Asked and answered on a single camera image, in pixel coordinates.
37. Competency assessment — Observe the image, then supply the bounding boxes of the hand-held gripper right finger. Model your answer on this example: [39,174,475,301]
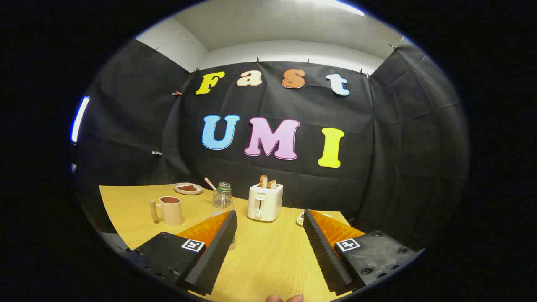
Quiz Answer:
[302,209,425,296]

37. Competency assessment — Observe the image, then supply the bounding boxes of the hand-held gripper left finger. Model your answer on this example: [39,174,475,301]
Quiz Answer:
[125,210,238,296]

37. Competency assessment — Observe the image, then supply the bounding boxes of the clear plastic juice bottle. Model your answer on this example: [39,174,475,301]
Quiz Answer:
[211,182,236,251]

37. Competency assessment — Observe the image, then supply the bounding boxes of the beige cup with wooden handle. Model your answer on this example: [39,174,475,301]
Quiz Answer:
[149,196,185,227]

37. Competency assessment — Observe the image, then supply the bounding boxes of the white divided bean dish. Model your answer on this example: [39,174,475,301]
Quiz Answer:
[296,212,332,227]

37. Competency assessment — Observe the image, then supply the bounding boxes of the wooden table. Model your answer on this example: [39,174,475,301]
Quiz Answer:
[99,184,366,302]

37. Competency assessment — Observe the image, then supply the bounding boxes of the cream toaster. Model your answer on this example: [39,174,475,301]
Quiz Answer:
[247,183,284,222]

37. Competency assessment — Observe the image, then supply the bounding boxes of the small white plate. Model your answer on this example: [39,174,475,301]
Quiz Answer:
[174,182,203,195]

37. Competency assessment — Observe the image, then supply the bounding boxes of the black backdrop cloth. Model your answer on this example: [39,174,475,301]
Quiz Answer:
[76,39,469,248]

